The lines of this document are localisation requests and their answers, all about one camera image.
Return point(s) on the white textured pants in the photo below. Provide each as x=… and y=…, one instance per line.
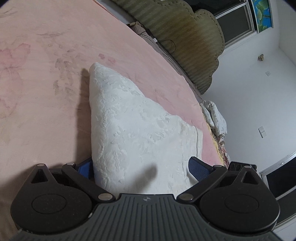
x=137, y=146

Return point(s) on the blue floral curtain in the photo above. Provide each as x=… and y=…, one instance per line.
x=263, y=14

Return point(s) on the yellow zebra patterned blanket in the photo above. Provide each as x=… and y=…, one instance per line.
x=224, y=158

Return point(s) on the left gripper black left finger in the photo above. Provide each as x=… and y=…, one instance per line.
x=85, y=168

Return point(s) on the white printed pillow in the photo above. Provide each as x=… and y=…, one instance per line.
x=214, y=118

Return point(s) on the white wall socket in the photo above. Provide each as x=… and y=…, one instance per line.
x=262, y=132

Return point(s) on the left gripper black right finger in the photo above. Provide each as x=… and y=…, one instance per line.
x=199, y=169

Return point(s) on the olive green padded headboard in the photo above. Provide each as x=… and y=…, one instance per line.
x=194, y=39

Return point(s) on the dark aluminium frame window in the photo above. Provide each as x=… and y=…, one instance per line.
x=233, y=16

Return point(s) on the small wall hook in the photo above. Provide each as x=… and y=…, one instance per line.
x=261, y=57

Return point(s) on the pink bed sheet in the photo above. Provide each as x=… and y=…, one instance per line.
x=47, y=48

